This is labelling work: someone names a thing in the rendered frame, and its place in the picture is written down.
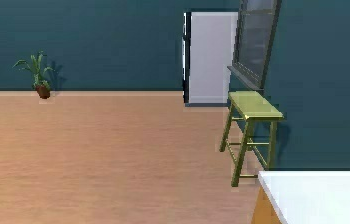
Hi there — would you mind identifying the white fridge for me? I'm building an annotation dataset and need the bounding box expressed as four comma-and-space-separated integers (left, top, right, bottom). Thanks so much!
181, 11, 240, 108

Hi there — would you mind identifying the green wooden stool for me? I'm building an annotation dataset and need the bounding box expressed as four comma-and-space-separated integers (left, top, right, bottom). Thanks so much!
219, 90, 285, 188

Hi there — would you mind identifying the grey framed window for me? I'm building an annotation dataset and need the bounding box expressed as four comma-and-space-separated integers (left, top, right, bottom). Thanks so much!
227, 0, 283, 92

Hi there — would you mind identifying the green house plant brown pot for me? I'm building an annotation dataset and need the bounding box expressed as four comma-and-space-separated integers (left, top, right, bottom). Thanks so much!
12, 50, 55, 100

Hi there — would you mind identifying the white topped wooden counter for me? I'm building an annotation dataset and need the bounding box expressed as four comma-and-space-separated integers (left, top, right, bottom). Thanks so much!
250, 170, 350, 224

